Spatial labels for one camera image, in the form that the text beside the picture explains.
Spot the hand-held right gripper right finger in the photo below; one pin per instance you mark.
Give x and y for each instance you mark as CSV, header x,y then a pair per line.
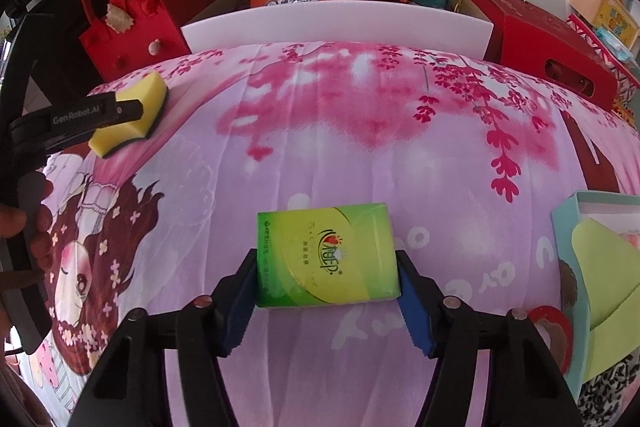
x,y
412,307

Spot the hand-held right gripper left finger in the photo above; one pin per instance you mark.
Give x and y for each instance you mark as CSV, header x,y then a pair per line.
x,y
240,307

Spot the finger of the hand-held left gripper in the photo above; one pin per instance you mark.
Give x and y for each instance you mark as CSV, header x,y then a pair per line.
x,y
130,111

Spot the yellow sponge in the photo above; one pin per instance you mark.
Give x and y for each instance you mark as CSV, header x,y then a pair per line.
x,y
150,92

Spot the green tissue pack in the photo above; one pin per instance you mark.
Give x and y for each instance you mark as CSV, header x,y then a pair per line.
x,y
325,257

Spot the teal-edged white tray box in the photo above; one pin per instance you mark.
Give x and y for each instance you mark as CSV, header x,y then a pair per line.
x,y
562,232

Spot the leopard print scrunchie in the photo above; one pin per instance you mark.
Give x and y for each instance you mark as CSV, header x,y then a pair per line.
x,y
607,392

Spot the person's left hand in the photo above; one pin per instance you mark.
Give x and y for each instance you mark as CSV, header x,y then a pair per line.
x,y
42,247

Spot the red felt handbag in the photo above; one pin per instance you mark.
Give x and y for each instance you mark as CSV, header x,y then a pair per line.
x,y
125,52

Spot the red tape roll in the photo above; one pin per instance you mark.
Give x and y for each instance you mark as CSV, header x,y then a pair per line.
x,y
565,332

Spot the pink printed bedsheet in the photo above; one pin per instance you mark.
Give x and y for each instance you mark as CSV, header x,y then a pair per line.
x,y
350,157

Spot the white foam board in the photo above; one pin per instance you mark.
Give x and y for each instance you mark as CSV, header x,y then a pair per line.
x,y
325,24

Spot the red carton with window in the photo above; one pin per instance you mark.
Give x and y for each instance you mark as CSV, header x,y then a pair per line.
x,y
525,32

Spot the red white patterned box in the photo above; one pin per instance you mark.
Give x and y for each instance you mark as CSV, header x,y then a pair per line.
x,y
585,32

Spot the light blue wipes packet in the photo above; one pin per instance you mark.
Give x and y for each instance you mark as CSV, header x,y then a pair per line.
x,y
615,44

